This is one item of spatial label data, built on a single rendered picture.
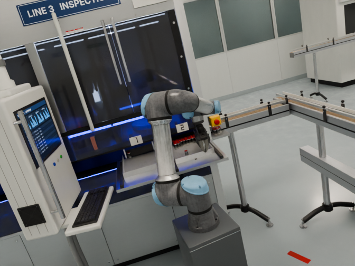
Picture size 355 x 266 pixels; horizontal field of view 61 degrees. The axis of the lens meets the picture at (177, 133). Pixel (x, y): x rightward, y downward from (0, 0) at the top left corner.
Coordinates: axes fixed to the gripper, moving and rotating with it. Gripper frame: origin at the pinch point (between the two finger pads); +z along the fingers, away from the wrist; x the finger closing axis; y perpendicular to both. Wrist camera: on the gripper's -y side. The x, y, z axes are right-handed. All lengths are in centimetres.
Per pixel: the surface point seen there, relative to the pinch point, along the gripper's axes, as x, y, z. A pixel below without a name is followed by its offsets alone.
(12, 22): 91, 28, -102
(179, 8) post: -10, 28, -88
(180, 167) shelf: 18.4, -5.8, 3.6
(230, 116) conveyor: -33, 42, -5
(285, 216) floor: -60, 33, 91
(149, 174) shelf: 38.2, -2.2, 3.5
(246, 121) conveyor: -45, 40, 2
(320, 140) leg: -87, 12, 23
